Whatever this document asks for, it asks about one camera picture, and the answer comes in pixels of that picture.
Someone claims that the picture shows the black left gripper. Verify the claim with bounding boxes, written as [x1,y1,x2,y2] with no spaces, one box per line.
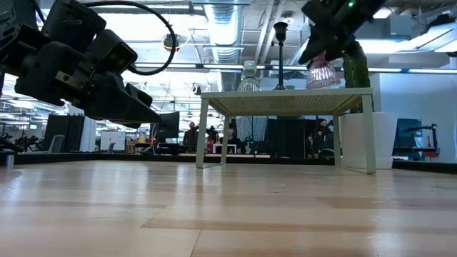
[14,41,161,129]

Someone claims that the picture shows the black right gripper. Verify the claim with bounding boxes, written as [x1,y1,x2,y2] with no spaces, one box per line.
[298,0,388,64]

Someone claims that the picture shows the pink ribbed glass candle holder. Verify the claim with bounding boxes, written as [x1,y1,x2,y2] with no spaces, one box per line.
[306,51,341,90]

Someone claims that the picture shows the tall black metal candlestick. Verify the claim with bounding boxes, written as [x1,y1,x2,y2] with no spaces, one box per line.
[273,21,289,91]

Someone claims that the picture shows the clear ribbed glass candle holder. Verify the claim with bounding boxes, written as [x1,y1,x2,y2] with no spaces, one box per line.
[236,60,262,92]

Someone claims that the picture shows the tall green cactus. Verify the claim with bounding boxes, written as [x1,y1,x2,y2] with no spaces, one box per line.
[341,39,375,114]

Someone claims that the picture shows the black computer monitor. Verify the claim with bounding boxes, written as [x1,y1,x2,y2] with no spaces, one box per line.
[156,111,181,140]

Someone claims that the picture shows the white square pillar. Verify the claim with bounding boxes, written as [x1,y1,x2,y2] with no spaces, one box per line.
[80,119,98,153]

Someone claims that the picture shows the pale green mesh shelf table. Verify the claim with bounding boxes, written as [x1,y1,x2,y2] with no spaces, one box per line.
[195,87,378,175]

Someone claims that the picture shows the standing person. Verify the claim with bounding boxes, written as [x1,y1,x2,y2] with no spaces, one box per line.
[182,121,199,152]

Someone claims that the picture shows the black partition panels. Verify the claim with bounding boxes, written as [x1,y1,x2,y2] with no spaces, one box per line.
[42,114,86,153]

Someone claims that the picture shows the grey office chair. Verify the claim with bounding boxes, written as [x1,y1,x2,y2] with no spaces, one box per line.
[48,134,66,154]

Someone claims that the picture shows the person behind shelf table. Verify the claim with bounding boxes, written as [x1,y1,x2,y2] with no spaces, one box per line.
[308,119,336,159]

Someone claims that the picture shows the white planter box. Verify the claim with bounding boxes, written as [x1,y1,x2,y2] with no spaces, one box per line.
[338,111,398,170]

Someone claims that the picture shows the blue cabinet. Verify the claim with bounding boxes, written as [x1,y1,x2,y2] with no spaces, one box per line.
[397,118,425,158]

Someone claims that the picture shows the black stand with red base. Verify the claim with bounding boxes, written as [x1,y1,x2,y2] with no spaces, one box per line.
[397,123,441,158]

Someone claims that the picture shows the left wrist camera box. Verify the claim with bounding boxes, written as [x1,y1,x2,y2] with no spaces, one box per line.
[89,29,139,75]

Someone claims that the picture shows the black ceiling cable reel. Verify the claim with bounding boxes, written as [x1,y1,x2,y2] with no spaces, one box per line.
[163,34,181,53]

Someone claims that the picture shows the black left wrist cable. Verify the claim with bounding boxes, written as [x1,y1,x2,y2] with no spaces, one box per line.
[85,0,179,76]

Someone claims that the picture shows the long ceiling light rail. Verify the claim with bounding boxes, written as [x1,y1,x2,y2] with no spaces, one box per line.
[134,62,457,74]

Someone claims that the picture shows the black table edge rail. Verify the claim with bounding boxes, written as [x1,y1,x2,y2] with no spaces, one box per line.
[0,152,457,175]

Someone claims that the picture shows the silver ribbed ventilation duct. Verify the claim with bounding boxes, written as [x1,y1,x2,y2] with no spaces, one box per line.
[204,3,244,64]

